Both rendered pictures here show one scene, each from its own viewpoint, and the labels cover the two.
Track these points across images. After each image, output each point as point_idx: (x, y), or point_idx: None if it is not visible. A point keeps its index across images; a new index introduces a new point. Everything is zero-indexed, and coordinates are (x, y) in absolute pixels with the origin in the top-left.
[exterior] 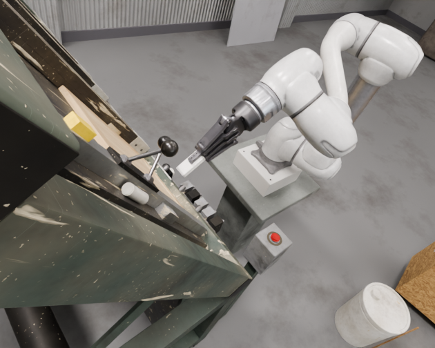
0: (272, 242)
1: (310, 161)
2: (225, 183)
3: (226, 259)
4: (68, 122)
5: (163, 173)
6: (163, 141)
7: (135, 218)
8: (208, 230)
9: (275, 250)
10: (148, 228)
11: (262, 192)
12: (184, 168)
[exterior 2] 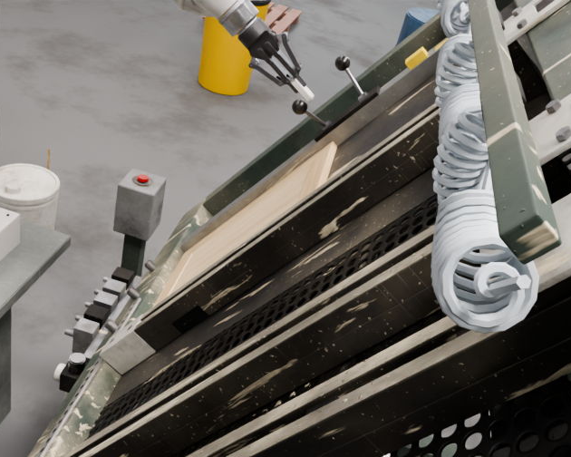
0: (150, 181)
1: None
2: (17, 299)
3: (263, 155)
4: (427, 53)
5: (140, 307)
6: (305, 102)
7: (435, 18)
8: (185, 238)
9: (158, 178)
10: (429, 22)
11: (16, 241)
12: (309, 92)
